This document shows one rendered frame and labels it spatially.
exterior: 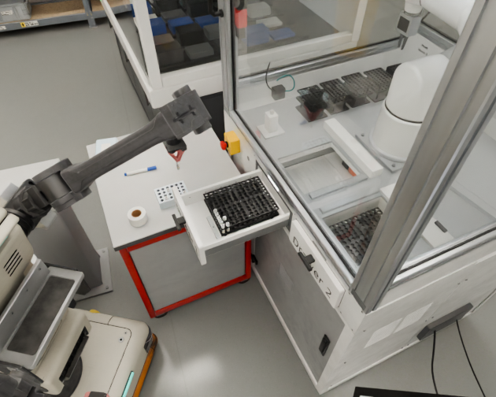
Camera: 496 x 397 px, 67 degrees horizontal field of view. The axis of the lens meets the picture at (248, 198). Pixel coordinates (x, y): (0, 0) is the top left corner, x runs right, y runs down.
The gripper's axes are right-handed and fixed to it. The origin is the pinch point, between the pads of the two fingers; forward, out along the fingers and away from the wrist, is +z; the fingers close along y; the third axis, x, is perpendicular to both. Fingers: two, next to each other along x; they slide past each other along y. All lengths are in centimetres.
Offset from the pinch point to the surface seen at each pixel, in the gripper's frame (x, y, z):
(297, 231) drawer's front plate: -24, -48, 3
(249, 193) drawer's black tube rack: -19.5, -21.5, 8.0
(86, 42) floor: 4, 312, 92
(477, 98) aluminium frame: -26, -80, -67
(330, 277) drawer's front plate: -24, -67, 3
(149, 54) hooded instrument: -8, 54, -14
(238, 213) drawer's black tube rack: -10.8, -30.2, 5.6
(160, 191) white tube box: 9.3, 1.2, 15.0
